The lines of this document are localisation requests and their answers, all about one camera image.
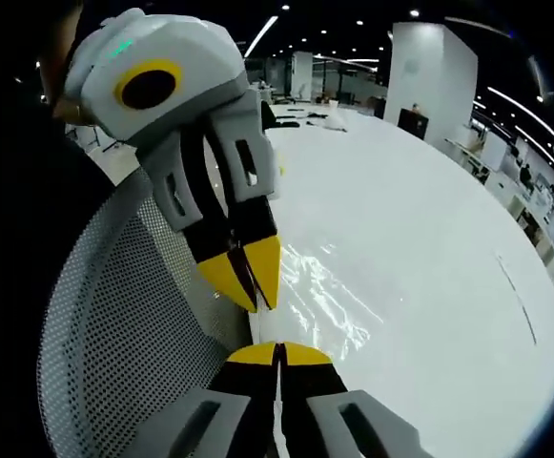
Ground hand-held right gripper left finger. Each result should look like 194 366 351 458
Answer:
128 341 281 458

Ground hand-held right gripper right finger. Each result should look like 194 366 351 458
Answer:
278 341 433 458

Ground crinkled clear resealable bag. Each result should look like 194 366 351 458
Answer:
252 240 385 364

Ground grey mesh office chair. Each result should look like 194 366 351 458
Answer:
35 166 261 458

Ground person's dark clothed torso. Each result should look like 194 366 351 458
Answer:
0 109 134 458

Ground black chair backrest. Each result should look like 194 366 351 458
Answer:
397 103 431 140

